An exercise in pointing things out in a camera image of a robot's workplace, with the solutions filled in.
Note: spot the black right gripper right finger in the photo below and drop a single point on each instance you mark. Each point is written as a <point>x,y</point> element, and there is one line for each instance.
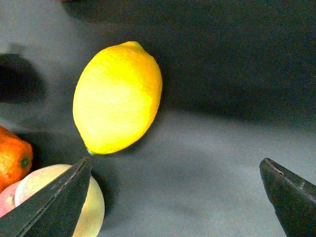
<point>293,199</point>

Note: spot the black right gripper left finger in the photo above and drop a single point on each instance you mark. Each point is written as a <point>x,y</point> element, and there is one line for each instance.
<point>54,210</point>

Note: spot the yellow lemon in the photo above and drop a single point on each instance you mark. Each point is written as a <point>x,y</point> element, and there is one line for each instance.
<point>117,98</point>

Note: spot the pale peach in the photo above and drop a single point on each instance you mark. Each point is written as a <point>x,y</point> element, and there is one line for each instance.
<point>93,210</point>

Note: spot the orange tangerine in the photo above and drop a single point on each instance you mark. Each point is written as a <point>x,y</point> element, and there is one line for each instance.
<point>16,157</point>

